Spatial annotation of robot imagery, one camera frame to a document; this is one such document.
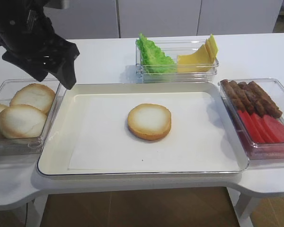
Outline brown patty rightmost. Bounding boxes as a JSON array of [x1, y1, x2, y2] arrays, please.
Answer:
[[248, 81, 283, 119]]

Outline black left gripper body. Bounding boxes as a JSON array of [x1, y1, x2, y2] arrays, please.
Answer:
[[0, 0, 64, 64]]

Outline red tomato slice middle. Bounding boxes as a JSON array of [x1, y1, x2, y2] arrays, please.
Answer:
[[250, 113, 281, 143]]

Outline clear lettuce cheese container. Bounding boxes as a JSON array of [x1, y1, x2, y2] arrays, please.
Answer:
[[136, 39, 219, 83]]

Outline brown patty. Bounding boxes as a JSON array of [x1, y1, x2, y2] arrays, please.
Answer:
[[238, 82, 266, 117], [220, 79, 246, 112], [248, 81, 283, 119], [229, 80, 255, 114]]

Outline red tomato slice right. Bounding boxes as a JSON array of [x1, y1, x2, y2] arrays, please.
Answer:
[[262, 115, 284, 143]]

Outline rear yellow cheese slices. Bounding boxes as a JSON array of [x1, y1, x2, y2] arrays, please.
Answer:
[[205, 34, 218, 61]]

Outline brown patty leftmost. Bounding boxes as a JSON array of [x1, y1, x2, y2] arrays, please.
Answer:
[[220, 79, 246, 112]]

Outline clear bun container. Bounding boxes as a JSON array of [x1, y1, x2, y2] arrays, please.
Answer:
[[0, 79, 63, 156]]

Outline green lettuce leaf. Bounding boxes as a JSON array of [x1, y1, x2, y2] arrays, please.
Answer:
[[136, 33, 176, 74]]

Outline front yellow cheese slice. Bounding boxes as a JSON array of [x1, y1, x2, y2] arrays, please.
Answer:
[[177, 44, 215, 73]]

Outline white metal tray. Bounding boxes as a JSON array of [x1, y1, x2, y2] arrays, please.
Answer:
[[37, 82, 249, 176]]

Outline clear meat tomato container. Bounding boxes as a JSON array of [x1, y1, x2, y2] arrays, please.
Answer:
[[219, 79, 284, 159]]

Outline red tomato slice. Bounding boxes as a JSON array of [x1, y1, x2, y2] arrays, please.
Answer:
[[237, 110, 265, 143], [250, 113, 281, 143], [262, 115, 284, 143]]

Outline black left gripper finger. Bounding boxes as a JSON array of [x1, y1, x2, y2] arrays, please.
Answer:
[[44, 39, 80, 90], [2, 51, 48, 81]]

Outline red tomato slice left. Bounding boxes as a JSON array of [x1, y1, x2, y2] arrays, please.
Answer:
[[237, 110, 265, 143]]

